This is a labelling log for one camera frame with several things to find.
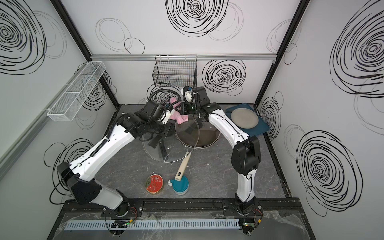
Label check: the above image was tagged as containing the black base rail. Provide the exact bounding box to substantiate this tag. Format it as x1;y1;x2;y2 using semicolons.
59;198;304;218

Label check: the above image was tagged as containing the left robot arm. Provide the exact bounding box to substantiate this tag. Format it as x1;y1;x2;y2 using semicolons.
57;100;174;217

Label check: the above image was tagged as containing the grey round plate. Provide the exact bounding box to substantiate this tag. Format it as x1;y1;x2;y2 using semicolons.
231;108;259;129

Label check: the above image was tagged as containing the black wire basket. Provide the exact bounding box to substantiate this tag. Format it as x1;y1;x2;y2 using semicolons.
152;55;198;88

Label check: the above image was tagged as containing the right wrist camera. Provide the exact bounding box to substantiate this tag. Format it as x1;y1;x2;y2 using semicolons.
183;90;194;104

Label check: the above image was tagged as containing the teal lidded cup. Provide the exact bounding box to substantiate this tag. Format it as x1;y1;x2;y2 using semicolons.
168;176;189;196

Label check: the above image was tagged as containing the pink cloth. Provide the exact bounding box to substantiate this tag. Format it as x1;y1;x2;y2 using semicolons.
170;97;189;125

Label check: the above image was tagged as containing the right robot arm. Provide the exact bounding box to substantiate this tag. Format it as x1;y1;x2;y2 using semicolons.
177;86;261;215

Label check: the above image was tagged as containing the white slotted cable duct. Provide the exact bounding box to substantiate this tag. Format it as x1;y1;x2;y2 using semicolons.
64;219;241;231

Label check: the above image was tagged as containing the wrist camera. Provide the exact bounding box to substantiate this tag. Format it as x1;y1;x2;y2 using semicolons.
183;90;194;104
161;110;172;125

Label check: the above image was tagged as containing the black frying pan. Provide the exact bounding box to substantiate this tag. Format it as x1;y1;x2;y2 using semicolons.
135;112;169;162

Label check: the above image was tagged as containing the white mesh shelf basket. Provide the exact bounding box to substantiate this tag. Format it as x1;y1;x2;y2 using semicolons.
47;62;106;122

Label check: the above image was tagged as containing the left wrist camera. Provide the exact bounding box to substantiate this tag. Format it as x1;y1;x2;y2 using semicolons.
161;110;172;125

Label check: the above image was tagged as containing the glass pot lid black knob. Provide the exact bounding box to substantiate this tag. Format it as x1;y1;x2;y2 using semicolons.
141;115;201;164

